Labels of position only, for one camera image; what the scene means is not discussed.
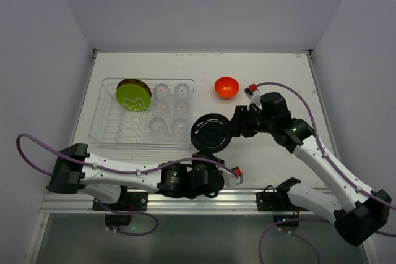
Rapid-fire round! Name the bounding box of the clear glass back left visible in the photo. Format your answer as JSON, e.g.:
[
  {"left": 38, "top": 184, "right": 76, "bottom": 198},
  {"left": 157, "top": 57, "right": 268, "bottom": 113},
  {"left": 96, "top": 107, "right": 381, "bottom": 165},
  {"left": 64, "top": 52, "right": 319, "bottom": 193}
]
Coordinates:
[{"left": 153, "top": 83, "right": 170, "bottom": 100}]

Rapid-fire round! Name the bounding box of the clear plastic dish rack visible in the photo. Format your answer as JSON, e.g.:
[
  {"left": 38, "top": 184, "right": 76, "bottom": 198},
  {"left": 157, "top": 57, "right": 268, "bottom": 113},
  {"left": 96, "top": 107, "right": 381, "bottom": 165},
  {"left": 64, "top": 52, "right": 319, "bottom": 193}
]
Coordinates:
[{"left": 88, "top": 78, "right": 195, "bottom": 148}]

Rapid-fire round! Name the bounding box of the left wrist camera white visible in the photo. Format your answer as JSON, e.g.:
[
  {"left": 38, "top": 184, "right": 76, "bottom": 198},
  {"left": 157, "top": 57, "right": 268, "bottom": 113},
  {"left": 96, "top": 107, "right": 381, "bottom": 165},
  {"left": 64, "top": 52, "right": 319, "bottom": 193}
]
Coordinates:
[{"left": 223, "top": 166, "right": 243, "bottom": 189}]

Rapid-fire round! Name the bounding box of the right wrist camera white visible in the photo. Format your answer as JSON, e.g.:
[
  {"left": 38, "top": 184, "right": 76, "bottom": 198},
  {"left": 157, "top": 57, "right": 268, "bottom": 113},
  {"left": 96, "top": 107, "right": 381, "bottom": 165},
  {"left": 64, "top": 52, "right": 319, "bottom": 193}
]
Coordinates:
[{"left": 244, "top": 84, "right": 263, "bottom": 109}]

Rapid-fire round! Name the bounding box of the clear glass middle left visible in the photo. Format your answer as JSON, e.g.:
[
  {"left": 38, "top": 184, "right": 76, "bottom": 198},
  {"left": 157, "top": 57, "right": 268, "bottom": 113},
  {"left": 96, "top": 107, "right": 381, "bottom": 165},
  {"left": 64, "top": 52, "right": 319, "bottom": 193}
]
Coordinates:
[{"left": 151, "top": 99, "right": 171, "bottom": 117}]

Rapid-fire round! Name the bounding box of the black plate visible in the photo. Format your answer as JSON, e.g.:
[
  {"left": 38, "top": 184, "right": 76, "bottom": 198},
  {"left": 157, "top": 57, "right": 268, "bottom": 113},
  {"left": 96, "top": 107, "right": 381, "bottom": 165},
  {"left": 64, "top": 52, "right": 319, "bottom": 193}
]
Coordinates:
[{"left": 190, "top": 113, "right": 232, "bottom": 153}]

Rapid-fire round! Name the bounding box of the clear glass front left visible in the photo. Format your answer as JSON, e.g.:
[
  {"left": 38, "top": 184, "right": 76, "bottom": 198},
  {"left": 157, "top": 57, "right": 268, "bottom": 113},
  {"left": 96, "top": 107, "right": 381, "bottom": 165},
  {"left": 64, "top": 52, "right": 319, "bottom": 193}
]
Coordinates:
[{"left": 148, "top": 117, "right": 168, "bottom": 138}]

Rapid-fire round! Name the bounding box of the aluminium front rail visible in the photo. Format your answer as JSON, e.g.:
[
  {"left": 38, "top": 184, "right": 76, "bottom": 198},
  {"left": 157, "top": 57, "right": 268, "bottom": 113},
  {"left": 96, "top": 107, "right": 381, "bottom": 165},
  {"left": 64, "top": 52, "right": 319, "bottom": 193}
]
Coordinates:
[{"left": 39, "top": 187, "right": 366, "bottom": 215}]

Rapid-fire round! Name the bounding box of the lime green plate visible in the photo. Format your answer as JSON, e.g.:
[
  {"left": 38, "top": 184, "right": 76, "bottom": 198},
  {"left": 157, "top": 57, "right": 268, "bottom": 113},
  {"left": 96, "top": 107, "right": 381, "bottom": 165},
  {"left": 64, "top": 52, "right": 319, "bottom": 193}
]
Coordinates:
[{"left": 115, "top": 84, "right": 152, "bottom": 112}]

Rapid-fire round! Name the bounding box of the clear glass middle right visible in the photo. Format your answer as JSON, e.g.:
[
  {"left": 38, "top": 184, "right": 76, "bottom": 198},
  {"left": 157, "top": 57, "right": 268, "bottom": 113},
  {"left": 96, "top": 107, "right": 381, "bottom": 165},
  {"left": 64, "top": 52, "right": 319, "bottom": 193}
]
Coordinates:
[{"left": 173, "top": 100, "right": 190, "bottom": 117}]

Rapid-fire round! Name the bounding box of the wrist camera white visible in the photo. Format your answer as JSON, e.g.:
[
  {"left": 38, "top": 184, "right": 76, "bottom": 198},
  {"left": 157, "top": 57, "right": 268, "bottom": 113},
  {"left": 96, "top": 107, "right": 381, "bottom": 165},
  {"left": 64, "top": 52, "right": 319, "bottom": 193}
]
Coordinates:
[
  {"left": 244, "top": 84, "right": 263, "bottom": 109},
  {"left": 223, "top": 166, "right": 243, "bottom": 189}
]

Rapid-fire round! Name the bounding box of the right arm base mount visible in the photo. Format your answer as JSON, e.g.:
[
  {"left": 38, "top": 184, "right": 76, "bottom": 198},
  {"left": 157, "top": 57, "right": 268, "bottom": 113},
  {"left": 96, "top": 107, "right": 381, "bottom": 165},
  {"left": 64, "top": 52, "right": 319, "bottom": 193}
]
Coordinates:
[{"left": 256, "top": 185, "right": 300, "bottom": 230}]

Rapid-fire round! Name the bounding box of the clear glass back right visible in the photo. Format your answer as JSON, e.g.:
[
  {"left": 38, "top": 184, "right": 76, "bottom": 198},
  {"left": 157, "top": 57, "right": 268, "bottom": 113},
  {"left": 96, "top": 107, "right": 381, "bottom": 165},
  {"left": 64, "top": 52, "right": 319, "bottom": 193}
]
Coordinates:
[{"left": 174, "top": 83, "right": 191, "bottom": 100}]

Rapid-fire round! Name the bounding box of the clear glass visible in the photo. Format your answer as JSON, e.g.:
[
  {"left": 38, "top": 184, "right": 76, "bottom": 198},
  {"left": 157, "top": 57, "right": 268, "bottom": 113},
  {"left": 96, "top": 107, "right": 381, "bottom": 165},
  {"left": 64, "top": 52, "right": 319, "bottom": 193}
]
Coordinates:
[
  {"left": 153, "top": 83, "right": 170, "bottom": 100},
  {"left": 151, "top": 99, "right": 171, "bottom": 117},
  {"left": 148, "top": 117, "right": 168, "bottom": 138},
  {"left": 174, "top": 83, "right": 191, "bottom": 100},
  {"left": 173, "top": 100, "right": 190, "bottom": 117},
  {"left": 171, "top": 117, "right": 189, "bottom": 139}
]

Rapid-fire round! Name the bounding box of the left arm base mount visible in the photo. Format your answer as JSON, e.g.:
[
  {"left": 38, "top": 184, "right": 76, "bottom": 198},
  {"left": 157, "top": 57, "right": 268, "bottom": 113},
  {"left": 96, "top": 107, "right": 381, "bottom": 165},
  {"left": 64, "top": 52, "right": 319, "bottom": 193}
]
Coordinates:
[{"left": 92, "top": 190, "right": 148, "bottom": 231}]

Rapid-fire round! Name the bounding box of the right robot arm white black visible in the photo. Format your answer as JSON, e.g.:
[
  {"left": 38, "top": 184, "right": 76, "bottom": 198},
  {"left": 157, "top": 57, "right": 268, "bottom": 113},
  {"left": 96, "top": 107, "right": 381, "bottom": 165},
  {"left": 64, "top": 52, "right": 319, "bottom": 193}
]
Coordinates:
[{"left": 229, "top": 90, "right": 391, "bottom": 247}]

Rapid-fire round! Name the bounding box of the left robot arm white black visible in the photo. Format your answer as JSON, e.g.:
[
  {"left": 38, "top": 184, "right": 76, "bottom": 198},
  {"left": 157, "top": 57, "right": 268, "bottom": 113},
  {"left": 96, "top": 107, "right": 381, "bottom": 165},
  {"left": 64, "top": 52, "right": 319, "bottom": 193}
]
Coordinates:
[{"left": 46, "top": 143, "right": 226, "bottom": 211}]

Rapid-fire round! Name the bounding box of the orange plastic bowl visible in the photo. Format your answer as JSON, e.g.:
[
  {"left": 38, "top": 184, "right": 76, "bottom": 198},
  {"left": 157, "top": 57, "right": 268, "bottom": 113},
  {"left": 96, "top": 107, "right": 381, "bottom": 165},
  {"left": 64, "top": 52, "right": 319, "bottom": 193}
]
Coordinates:
[{"left": 214, "top": 76, "right": 239, "bottom": 100}]

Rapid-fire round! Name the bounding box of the clear glass front right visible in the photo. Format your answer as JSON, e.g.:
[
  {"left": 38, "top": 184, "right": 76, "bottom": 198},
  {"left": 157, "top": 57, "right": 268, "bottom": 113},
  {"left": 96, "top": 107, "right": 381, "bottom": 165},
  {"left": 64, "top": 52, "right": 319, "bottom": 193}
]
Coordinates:
[{"left": 171, "top": 117, "right": 189, "bottom": 139}]

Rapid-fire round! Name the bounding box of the olive yellow plate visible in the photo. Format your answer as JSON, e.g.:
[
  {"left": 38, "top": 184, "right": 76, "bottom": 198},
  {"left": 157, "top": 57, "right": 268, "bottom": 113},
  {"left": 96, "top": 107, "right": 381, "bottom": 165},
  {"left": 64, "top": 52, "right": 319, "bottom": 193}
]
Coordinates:
[{"left": 117, "top": 79, "right": 152, "bottom": 96}]

